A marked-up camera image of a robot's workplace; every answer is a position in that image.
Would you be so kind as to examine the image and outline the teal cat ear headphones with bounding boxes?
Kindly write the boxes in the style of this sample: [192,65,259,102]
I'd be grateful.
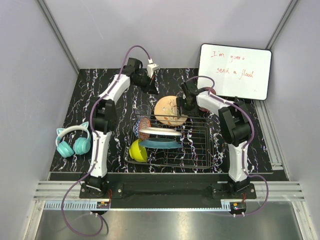
[55,122,91,159]

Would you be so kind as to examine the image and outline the blue red patterned bowl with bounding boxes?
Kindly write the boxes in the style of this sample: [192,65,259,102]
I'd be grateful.
[133,116,151,141]

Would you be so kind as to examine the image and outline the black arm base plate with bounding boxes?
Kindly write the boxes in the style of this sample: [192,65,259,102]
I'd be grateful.
[79,173,257,200]

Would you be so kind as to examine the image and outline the right controller board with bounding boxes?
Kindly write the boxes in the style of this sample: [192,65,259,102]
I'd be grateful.
[230,202,247,212]

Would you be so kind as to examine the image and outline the white watermelon pattern plate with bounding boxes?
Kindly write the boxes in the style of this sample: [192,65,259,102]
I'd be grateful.
[139,127,182,137]

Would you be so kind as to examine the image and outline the pink ceramic mug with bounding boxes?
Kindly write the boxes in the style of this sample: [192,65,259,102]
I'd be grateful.
[198,87,216,113]

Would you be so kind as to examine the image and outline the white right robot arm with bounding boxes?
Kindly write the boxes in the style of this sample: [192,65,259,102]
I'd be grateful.
[176,82,255,199]

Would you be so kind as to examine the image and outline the orange bird pattern plate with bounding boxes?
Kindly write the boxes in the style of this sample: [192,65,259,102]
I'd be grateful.
[154,95,188,127]

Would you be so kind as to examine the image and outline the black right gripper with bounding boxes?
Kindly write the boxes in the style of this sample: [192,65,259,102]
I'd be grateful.
[175,97,199,120]

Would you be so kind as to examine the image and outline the white dry erase board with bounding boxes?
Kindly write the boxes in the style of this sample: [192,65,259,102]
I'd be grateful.
[197,43,272,101]

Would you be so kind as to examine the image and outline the yellow green bowl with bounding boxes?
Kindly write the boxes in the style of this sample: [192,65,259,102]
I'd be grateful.
[129,139,148,163]

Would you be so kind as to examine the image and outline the teal scalloped plate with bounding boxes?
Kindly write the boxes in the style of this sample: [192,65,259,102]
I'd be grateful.
[139,137,182,149]

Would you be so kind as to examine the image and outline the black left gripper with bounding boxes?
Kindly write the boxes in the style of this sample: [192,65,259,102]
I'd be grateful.
[132,72,158,96]

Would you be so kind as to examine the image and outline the left controller board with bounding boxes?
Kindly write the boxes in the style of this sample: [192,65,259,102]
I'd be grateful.
[96,199,111,209]

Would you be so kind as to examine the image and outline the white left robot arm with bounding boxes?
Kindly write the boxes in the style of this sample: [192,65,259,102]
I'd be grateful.
[84,57,159,198]

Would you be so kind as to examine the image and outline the controller board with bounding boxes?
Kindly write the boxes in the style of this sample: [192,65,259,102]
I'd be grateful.
[96,199,111,209]
[230,202,247,212]

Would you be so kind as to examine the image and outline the clear drinking glass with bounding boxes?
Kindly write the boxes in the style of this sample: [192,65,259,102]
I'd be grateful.
[135,104,152,120]

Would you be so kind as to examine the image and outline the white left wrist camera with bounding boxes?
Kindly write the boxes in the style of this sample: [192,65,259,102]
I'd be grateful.
[146,58,160,78]

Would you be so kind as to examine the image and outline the black wire dish rack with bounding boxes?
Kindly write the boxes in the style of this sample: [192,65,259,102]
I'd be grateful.
[124,114,216,169]

